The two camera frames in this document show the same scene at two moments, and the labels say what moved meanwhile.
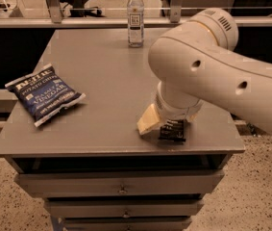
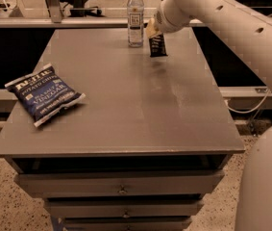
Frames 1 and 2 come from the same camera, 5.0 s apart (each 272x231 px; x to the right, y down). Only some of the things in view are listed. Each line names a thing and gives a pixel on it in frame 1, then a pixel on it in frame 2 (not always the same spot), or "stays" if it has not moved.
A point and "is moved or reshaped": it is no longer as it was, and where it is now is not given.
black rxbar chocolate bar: (173, 131) is moved or reshaped
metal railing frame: (53, 16) stays
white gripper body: (174, 112) to (162, 20)
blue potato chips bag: (43, 93) stays
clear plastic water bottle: (136, 18) stays
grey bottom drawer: (127, 223) stays
